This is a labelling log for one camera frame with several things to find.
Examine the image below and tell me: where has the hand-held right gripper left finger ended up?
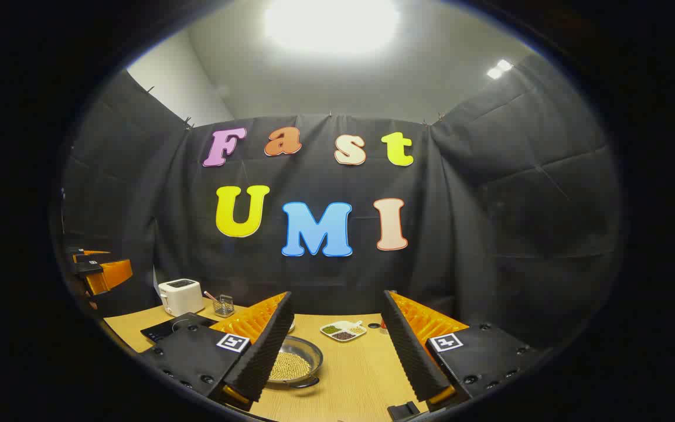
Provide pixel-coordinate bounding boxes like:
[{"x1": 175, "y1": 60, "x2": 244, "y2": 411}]
[{"x1": 138, "y1": 291, "x2": 295, "y2": 411}]

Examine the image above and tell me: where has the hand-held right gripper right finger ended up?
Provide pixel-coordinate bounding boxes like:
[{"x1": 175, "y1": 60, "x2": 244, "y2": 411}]
[{"x1": 381, "y1": 290, "x2": 549, "y2": 411}]

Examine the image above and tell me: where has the steel pot with black handles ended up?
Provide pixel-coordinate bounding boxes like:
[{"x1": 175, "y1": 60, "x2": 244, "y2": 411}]
[{"x1": 266, "y1": 335, "x2": 324, "y2": 389}]

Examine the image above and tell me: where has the black induction cooktop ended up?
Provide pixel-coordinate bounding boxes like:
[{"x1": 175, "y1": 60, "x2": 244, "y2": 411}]
[{"x1": 140, "y1": 312, "x2": 218, "y2": 345}]

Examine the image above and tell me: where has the pile of soybeans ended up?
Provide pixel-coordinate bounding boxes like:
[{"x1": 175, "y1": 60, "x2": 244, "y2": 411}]
[{"x1": 270, "y1": 350, "x2": 312, "y2": 380}]

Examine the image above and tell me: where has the white toaster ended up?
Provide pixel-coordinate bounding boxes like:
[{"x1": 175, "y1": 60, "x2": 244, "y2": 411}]
[{"x1": 158, "y1": 278, "x2": 205, "y2": 317}]

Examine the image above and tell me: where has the white divided dish with beans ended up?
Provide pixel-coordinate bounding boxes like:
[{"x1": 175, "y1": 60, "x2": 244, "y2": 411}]
[{"x1": 320, "y1": 320, "x2": 367, "y2": 342}]

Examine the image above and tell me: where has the small ceiling light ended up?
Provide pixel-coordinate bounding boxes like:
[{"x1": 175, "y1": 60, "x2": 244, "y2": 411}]
[{"x1": 486, "y1": 59, "x2": 514, "y2": 80}]

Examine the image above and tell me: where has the large ceiling light panel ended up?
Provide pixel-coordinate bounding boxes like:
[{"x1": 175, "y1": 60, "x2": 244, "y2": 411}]
[{"x1": 264, "y1": 0, "x2": 400, "y2": 53}]

